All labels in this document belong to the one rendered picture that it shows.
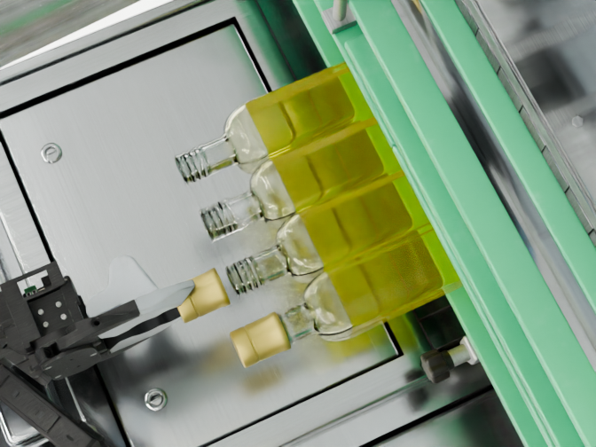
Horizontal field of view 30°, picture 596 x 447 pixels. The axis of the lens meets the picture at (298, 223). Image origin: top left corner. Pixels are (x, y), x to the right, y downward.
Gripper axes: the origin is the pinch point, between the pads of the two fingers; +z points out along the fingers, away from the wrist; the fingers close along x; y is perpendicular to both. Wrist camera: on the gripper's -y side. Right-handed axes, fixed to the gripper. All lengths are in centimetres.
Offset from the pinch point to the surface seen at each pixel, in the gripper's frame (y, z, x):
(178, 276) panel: 6.3, 0.7, 12.9
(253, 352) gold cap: -6.7, 3.5, -1.0
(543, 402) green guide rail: -21.1, 22.6, -5.9
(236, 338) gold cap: -5.0, 2.7, -1.2
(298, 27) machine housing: 28.2, 24.1, 16.3
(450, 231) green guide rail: -5.2, 22.5, -6.0
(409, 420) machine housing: -16.1, 15.5, 15.4
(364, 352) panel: -8.5, 14.1, 13.0
